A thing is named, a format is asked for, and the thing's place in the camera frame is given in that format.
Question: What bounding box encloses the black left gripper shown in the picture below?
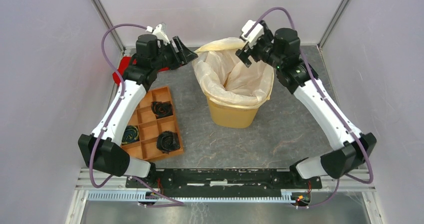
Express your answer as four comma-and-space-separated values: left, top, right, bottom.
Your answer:
152, 36, 199, 72

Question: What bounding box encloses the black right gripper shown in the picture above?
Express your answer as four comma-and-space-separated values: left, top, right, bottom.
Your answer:
236, 29, 284, 69

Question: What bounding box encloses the cream plastic trash bag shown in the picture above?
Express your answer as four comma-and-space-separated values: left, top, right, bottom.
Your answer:
192, 37, 275, 109

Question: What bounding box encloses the yellow mesh trash bin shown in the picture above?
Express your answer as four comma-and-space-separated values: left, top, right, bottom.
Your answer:
207, 97, 258, 128

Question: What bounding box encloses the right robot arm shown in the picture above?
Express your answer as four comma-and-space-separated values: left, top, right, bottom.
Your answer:
236, 20, 377, 188

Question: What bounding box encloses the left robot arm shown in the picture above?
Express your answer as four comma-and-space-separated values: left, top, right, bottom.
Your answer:
78, 34, 198, 188

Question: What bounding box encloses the black rolled bag upper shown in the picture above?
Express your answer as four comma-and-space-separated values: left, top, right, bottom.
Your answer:
151, 101, 173, 119

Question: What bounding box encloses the black rolled bag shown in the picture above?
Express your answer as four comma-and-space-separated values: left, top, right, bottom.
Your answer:
151, 101, 173, 119
156, 131, 181, 154

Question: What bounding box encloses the red cloth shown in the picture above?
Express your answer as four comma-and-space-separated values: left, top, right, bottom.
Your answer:
118, 55, 171, 89

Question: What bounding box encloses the orange compartment tray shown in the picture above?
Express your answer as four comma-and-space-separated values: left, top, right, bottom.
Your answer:
121, 86, 184, 162

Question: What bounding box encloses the black rolled bag lower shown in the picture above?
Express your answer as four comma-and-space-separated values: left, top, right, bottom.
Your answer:
156, 131, 181, 154

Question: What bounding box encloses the dark blue-yellow rolled bag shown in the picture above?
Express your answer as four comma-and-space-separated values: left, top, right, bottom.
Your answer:
121, 125, 140, 145

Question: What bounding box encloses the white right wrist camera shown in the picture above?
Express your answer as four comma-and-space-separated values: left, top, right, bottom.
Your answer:
240, 20, 264, 49

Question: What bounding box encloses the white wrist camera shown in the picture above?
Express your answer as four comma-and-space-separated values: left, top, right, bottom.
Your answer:
240, 20, 264, 49
146, 22, 171, 45

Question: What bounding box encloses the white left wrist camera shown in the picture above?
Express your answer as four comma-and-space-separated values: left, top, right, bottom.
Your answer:
146, 22, 171, 45

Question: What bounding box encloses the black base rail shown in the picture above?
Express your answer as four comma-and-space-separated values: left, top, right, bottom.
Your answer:
142, 166, 322, 198

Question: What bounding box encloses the white slotted cable duct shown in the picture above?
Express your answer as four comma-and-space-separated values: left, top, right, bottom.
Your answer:
87, 190, 295, 204

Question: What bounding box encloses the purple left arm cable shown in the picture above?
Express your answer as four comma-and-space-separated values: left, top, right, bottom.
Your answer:
88, 23, 185, 208

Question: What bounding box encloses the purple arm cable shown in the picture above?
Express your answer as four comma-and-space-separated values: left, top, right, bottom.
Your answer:
88, 23, 185, 208
243, 7, 375, 185

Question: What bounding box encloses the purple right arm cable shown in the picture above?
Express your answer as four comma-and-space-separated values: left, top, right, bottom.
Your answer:
243, 7, 375, 185

